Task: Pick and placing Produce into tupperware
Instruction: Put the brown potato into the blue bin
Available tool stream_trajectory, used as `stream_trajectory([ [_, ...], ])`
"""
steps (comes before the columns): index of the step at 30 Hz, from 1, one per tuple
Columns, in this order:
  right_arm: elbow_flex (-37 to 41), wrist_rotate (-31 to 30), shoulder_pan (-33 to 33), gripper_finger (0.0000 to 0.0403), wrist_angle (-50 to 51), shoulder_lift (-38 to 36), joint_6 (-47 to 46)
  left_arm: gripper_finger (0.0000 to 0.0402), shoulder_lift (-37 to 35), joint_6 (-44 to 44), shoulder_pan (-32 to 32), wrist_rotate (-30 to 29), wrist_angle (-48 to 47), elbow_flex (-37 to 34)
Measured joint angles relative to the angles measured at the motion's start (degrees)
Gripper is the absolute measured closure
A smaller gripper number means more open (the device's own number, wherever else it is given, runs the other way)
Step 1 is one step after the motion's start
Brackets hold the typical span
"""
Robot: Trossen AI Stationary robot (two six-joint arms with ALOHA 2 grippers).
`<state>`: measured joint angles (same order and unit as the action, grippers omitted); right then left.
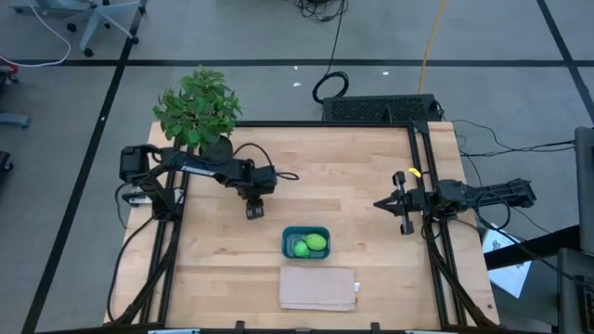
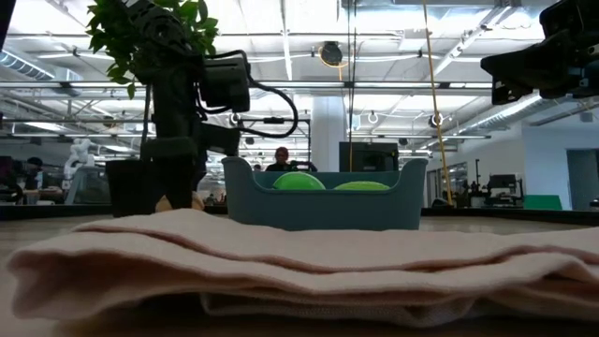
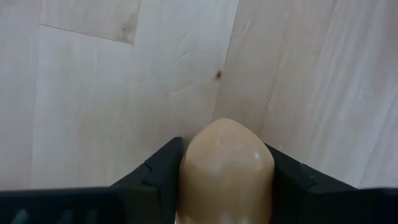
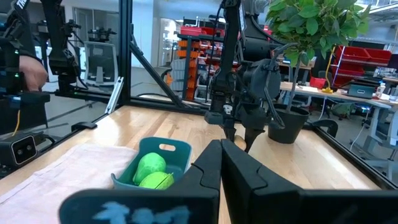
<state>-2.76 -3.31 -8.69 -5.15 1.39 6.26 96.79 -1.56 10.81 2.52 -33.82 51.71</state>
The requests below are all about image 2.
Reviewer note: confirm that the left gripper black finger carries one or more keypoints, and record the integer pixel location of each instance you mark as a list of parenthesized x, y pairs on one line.
[(182, 180)]

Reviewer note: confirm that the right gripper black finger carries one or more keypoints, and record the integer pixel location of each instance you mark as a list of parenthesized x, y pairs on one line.
[(519, 63)]

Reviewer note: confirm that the tan potato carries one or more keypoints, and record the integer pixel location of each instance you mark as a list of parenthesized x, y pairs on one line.
[(198, 203)]

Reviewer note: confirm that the smooth bright green pepper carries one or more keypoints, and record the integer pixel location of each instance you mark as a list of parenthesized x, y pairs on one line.
[(298, 181)]

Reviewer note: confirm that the teal plastic container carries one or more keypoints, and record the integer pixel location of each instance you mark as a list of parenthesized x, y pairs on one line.
[(323, 210)]

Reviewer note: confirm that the light green netted fruit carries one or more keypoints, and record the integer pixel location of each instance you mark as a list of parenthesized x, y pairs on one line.
[(361, 186)]

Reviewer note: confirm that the green potted plant black pot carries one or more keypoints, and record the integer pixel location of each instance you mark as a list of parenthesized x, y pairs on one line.
[(121, 187)]

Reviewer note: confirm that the grey machine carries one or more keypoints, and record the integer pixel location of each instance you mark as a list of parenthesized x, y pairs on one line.
[(89, 185)]

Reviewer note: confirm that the person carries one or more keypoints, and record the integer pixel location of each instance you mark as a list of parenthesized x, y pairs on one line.
[(282, 156), (33, 173)]

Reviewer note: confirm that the white robot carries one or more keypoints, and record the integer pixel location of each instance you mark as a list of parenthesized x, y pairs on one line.
[(77, 152)]

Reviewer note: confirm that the black computer monitor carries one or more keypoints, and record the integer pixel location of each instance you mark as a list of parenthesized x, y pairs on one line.
[(501, 181)]

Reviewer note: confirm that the green board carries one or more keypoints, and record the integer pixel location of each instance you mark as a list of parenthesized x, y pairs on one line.
[(543, 202)]

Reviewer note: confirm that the folded beige cloth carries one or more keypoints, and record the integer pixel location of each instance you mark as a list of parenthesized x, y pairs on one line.
[(299, 262)]

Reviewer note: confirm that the black computer case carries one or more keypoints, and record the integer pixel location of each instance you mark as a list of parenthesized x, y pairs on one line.
[(369, 156)]

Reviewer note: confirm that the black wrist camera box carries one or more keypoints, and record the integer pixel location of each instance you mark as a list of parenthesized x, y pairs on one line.
[(224, 84)]

